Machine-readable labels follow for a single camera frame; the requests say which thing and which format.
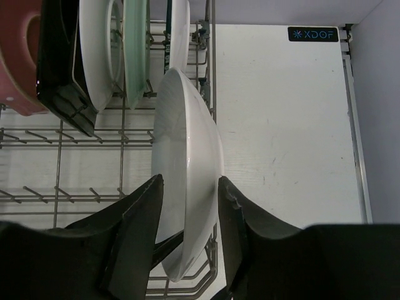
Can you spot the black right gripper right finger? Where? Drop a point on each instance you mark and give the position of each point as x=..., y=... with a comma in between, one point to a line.
x=268, y=258

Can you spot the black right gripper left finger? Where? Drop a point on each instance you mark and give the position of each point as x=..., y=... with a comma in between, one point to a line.
x=107, y=255

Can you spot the cream floral square plate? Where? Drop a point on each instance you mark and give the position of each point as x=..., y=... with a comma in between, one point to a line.
x=60, y=81

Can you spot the grey wire dish rack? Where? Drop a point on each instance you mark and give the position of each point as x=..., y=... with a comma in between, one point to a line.
x=52, y=175

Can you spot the green red rimmed white plate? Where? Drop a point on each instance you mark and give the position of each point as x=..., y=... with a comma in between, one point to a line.
x=176, y=43

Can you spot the white oval plate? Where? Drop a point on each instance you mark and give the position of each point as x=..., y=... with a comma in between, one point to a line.
x=187, y=152

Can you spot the black xdof logo sticker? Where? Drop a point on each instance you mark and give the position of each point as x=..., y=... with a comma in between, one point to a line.
x=313, y=34

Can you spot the green floral plate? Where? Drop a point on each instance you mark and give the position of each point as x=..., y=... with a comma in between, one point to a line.
x=135, y=27

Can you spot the pink dotted scalloped plate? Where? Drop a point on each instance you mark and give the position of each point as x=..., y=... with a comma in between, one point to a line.
x=20, y=27

